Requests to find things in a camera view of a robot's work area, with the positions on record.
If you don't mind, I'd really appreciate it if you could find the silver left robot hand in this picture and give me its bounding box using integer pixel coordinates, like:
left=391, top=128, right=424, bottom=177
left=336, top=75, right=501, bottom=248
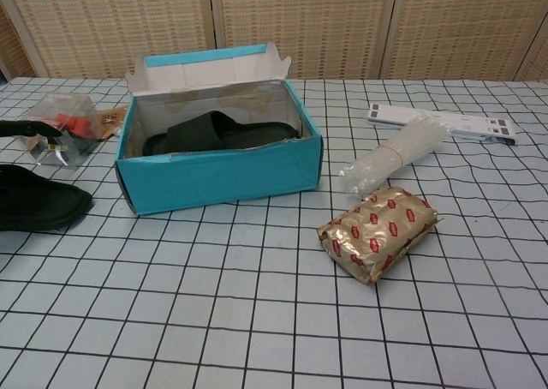
left=0, top=120, right=65, bottom=140

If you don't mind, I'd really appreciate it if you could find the black shoe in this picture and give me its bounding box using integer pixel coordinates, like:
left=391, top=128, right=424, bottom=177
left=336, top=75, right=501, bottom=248
left=0, top=163, right=94, bottom=232
left=141, top=110, right=301, bottom=157

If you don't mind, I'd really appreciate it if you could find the blue cardboard shoe box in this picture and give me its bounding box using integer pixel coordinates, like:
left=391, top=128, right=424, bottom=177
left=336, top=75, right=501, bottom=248
left=114, top=41, right=324, bottom=216

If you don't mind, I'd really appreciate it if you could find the brown plastic packet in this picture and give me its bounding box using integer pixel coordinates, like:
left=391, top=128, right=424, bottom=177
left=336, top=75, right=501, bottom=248
left=97, top=107, right=129, bottom=141

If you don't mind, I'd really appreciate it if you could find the blue checked tablecloth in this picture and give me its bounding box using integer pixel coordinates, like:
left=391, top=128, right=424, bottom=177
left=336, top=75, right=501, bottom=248
left=0, top=75, right=548, bottom=389

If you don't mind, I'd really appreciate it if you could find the bamboo folding screen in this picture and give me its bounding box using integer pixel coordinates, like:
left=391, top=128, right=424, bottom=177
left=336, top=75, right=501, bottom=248
left=0, top=0, right=548, bottom=82

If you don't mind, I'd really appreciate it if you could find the clear plastic wrapped tube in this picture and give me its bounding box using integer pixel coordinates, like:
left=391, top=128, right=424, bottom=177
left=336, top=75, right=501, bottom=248
left=339, top=110, right=451, bottom=202

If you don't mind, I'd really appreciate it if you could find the gold foil packet red print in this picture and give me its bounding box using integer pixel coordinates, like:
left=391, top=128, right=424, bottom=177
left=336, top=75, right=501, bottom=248
left=316, top=185, right=444, bottom=285

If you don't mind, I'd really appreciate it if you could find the white flat strip pack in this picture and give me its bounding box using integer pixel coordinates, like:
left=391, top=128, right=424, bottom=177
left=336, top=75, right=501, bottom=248
left=366, top=102, right=521, bottom=147

